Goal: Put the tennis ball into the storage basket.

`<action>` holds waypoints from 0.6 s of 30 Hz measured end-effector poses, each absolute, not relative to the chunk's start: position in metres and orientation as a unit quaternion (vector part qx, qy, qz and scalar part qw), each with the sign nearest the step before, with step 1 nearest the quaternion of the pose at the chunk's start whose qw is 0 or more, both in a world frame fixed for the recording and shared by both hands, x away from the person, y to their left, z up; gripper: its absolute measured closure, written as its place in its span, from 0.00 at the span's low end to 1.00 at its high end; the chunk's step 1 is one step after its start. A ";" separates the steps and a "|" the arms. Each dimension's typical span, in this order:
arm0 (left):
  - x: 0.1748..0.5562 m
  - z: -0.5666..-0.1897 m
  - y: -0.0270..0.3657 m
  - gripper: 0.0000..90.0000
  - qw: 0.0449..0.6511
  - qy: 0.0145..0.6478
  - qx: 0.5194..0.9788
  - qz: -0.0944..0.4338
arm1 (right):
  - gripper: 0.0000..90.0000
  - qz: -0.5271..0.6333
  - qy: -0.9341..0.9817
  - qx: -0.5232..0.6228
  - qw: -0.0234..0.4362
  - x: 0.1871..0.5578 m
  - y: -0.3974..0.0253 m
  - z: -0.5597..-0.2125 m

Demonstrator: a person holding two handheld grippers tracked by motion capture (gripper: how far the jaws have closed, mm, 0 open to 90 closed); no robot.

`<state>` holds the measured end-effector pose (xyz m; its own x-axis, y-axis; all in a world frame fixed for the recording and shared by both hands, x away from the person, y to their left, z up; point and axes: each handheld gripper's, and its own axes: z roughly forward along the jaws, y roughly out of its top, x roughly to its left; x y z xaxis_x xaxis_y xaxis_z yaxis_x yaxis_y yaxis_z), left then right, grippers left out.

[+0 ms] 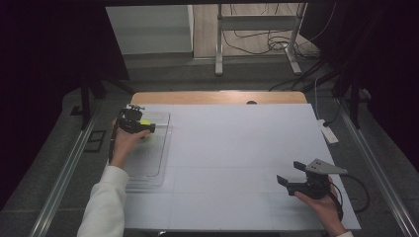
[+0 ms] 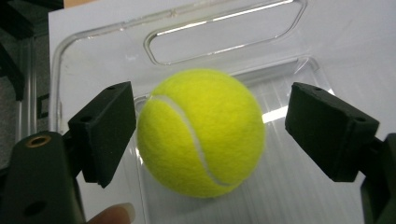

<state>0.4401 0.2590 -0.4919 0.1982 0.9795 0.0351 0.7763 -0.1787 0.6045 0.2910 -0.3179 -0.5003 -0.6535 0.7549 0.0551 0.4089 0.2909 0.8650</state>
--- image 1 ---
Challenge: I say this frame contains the white cable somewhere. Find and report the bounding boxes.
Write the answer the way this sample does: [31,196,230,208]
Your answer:
[313,76,323,121]

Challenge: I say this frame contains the white cabinet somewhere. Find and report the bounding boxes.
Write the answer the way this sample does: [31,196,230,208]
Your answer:
[105,4,195,55]

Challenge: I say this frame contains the dark curtain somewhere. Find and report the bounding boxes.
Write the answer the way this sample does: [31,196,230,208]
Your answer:
[300,0,419,172]
[0,0,130,201]

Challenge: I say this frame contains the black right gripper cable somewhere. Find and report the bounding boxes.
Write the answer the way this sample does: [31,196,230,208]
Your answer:
[328,173,371,221]

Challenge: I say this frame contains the black rectangular frame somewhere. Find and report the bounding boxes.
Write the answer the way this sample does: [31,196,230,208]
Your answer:
[83,129,108,153]

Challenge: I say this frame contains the wooden table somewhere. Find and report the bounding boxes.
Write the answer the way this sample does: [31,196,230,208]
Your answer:
[130,91,308,106]

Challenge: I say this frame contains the clear plastic container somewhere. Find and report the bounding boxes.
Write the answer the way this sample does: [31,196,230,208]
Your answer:
[123,111,173,193]

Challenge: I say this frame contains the white power strip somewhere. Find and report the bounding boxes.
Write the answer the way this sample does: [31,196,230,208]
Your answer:
[316,118,340,145]

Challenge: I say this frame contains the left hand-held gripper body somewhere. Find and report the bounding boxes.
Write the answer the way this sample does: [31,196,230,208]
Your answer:
[117,104,146,134]

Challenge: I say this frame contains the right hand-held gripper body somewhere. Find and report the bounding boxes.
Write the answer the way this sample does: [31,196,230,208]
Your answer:
[286,158,349,200]

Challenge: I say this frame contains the person's left hand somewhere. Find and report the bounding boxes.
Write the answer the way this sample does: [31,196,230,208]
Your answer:
[110,125,151,168]

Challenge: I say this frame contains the metal floor rail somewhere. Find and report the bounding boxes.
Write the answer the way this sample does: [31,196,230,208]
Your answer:
[29,107,102,237]
[337,98,419,237]

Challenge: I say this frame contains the black floor cables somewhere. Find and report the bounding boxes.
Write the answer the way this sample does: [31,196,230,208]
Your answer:
[221,3,330,61]

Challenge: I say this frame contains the person's right hand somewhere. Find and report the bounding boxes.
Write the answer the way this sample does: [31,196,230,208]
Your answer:
[293,176,348,237]

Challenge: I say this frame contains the grey metal stand frame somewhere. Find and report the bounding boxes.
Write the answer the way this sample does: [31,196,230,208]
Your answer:
[214,2,308,77]

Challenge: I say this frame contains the black stand legs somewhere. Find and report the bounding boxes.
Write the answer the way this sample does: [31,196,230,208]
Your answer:
[331,70,374,130]
[70,70,134,130]

